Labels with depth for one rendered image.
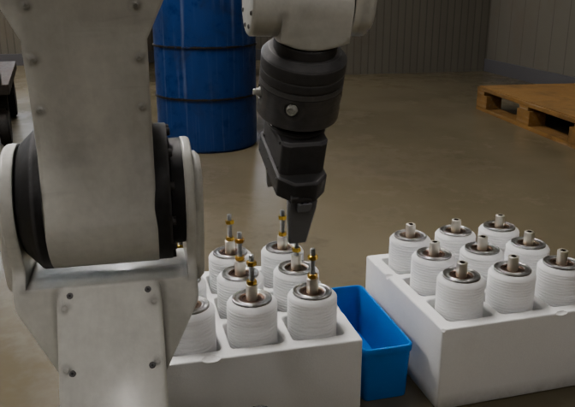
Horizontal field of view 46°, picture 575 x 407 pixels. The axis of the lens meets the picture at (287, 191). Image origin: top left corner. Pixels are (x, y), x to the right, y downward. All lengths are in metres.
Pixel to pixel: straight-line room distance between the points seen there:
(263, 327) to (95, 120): 0.72
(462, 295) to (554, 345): 0.24
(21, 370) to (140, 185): 1.06
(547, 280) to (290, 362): 0.58
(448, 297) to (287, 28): 0.87
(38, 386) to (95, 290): 0.89
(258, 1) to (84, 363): 0.38
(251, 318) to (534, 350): 0.59
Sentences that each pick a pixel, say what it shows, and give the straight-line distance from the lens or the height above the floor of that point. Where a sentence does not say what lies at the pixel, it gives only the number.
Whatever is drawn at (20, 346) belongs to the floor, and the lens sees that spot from 1.76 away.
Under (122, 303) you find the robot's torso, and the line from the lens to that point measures 0.71.
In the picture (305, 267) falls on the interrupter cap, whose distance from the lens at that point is 1.42.
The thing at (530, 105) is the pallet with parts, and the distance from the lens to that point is 4.19.
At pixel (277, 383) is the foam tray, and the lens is 1.30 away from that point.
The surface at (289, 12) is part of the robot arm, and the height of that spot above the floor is 0.79.
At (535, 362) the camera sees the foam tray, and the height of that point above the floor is 0.07.
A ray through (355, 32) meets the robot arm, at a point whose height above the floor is 0.77.
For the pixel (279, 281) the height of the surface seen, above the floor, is 0.24.
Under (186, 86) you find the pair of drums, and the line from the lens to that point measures 3.40.
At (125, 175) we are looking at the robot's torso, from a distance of 0.65.
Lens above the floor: 0.82
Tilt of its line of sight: 17 degrees down
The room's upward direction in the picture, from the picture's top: straight up
